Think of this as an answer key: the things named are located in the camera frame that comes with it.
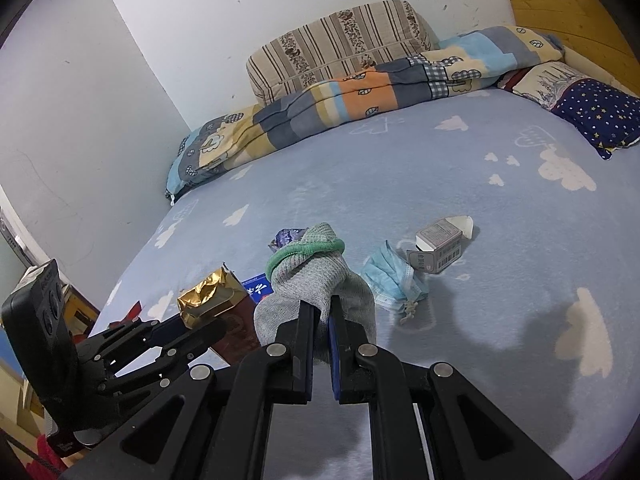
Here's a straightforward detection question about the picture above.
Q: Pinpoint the red sleeve forearm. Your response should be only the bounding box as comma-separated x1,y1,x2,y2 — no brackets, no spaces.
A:
26,434,67,480

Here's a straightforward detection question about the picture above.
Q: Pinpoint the wooden headboard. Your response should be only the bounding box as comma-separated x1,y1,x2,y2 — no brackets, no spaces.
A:
510,0,639,93

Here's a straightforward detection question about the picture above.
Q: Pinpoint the grey sock green cuff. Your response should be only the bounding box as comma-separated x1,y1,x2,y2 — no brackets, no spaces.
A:
254,222,376,362

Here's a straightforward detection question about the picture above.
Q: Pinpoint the crumpled blue plastic wrapper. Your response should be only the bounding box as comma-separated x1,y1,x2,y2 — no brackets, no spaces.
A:
268,228,307,252

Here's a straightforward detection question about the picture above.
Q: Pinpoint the blue face mask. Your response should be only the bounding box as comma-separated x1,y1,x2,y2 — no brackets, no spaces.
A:
360,240,430,324

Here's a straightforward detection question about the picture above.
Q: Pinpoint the blue Chinese text carton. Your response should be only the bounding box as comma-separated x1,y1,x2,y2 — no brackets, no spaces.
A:
241,273,273,304

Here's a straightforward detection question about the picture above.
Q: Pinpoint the small grey white box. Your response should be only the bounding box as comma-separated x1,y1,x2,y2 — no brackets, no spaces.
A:
407,216,474,274

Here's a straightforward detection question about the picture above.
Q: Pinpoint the navy star pillow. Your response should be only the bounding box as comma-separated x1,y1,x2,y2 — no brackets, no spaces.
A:
497,62,639,159

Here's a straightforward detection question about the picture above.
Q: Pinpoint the red white snack wrapper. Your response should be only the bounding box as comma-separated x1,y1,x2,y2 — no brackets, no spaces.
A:
119,301,142,324

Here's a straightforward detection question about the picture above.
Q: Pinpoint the striped beige pillow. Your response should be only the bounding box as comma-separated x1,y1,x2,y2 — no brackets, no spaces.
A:
246,0,438,105

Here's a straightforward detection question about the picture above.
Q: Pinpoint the red cigarette carton gold foil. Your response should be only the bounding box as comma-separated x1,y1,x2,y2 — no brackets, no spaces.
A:
177,264,260,365

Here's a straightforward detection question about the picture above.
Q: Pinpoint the patchwork cartoon quilt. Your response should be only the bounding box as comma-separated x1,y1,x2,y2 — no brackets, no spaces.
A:
165,26,564,202

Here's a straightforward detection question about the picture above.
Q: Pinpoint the blue cloud bed sheet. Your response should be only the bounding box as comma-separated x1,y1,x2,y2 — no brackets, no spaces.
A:
96,90,639,479

